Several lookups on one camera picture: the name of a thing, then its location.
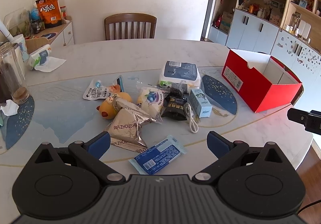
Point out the white wall cabinet unit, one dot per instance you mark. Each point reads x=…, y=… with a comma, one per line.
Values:
x=289, y=30

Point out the orange snack bag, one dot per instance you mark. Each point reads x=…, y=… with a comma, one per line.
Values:
x=49, y=12

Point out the silver foil snack bag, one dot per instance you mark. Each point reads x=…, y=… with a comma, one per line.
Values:
x=125, y=129

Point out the blue wafer snack packet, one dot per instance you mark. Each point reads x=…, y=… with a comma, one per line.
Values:
x=158, y=156

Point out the white sideboard cabinet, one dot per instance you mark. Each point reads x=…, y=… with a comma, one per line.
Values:
x=56, y=37

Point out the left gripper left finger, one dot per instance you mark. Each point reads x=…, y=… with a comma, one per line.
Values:
x=88, y=156

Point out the crumpled white tissue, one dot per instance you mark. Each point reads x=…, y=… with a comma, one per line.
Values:
x=10, y=108

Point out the blueberry bread packet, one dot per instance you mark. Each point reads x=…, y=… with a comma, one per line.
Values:
x=151, y=100

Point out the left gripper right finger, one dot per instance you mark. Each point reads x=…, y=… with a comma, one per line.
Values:
x=229, y=154

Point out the wooden chair at far side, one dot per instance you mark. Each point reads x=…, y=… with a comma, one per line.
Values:
x=130, y=26

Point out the yellow duck toy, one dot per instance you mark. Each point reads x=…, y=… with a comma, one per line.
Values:
x=106, y=109

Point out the left dark blue placemat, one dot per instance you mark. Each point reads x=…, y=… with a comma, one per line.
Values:
x=13, y=127

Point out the red cardboard box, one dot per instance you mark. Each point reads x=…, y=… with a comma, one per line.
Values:
x=261, y=80

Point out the printed paper cup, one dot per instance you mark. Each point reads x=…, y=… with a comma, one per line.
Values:
x=20, y=40

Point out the blue white tissue pack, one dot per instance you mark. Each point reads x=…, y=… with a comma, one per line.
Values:
x=181, y=74

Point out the light blue toothpaste box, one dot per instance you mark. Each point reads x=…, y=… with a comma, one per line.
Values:
x=200, y=103

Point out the white squid snack pouch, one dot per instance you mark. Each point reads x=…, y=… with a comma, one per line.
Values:
x=96, y=90

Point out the black snack packet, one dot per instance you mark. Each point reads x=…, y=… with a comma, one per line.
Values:
x=173, y=106

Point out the glass jar with cork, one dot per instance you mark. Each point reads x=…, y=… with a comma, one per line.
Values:
x=12, y=73

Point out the tissue pack with sheet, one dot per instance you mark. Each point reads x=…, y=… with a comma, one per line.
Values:
x=41, y=60

